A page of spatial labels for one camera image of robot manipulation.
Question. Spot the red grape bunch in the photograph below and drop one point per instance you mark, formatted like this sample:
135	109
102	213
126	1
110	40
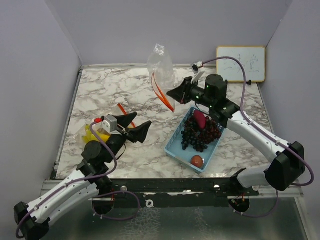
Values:
210	132

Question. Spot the light blue plastic basket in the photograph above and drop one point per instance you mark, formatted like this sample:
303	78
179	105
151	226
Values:
174	150

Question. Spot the purple sweet potato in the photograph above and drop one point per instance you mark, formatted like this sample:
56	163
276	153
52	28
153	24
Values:
200	119

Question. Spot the yellow banana bunch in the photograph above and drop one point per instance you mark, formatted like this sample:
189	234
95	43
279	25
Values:
88	136

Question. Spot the black mounting rail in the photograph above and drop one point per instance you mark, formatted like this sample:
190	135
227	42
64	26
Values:
171	193

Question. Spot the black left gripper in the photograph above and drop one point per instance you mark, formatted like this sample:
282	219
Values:
138	133

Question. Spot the red brown round fruit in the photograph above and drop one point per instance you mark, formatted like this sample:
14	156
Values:
197	161

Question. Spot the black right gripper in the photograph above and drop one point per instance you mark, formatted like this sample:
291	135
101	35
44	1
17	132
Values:
179	93

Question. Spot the clear orange zip bag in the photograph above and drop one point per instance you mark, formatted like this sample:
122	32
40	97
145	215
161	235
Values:
116	110
162	75

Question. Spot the dark grape bunch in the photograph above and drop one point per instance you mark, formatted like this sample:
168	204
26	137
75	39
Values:
190	134

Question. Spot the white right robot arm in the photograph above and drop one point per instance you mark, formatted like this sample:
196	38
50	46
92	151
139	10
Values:
286	159

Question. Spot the small framed whiteboard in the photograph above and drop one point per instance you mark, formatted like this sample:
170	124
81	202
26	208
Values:
251	59

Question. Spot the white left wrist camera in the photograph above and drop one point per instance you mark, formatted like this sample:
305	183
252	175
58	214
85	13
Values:
109	123

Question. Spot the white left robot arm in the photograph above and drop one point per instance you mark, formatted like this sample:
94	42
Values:
89	180

